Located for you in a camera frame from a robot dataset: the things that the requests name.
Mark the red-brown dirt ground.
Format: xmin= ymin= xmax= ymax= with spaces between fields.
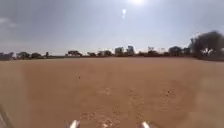
xmin=0 ymin=56 xmax=224 ymax=128

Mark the robot's own part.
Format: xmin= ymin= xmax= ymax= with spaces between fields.
xmin=69 ymin=119 xmax=81 ymax=128
xmin=140 ymin=121 xmax=151 ymax=128

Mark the large dark tree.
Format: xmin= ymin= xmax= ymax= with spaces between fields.
xmin=189 ymin=30 xmax=224 ymax=62

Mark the row of trees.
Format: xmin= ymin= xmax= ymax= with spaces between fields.
xmin=0 ymin=45 xmax=194 ymax=62

